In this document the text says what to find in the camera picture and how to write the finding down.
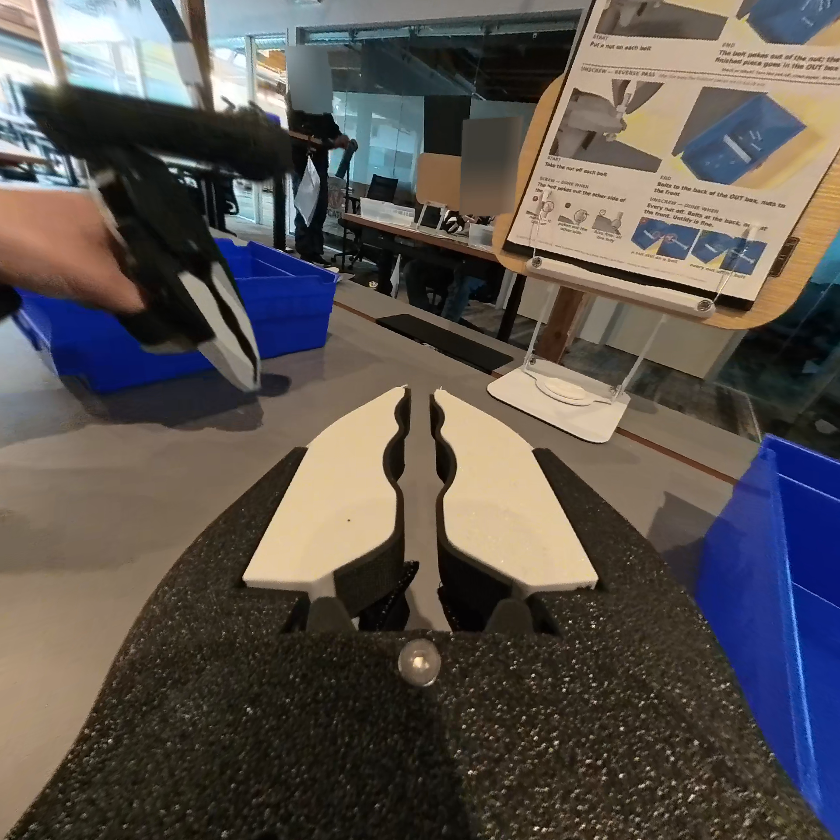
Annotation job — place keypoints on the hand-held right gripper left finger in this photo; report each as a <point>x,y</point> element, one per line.
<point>328,512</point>

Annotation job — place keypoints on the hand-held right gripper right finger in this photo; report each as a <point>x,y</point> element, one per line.
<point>512,518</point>

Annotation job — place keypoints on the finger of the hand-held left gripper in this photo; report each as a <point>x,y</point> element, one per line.
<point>213,321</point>
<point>241,321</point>

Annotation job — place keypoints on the blue plastic bin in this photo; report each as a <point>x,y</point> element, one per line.
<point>741,590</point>
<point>289,315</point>

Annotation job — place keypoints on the person's left hand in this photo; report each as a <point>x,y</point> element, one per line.
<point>59,243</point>

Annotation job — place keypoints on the clear plastic box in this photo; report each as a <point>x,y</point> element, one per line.
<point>387,211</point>

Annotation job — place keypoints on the black rubber mat strip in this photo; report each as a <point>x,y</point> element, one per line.
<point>446,344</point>

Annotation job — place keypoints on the black office chair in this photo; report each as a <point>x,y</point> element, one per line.
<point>382,187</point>

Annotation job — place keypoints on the long wooden-edged desk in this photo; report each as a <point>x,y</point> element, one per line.
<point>420,239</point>

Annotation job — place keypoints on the tan cardboard panel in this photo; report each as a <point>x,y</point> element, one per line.
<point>436,177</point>

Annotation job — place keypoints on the printed instruction sheet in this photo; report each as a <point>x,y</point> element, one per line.
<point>656,164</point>

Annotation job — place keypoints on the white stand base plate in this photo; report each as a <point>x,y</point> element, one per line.
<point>590,420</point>

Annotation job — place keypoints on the wooden post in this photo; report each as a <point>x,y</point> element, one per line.
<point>564,321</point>

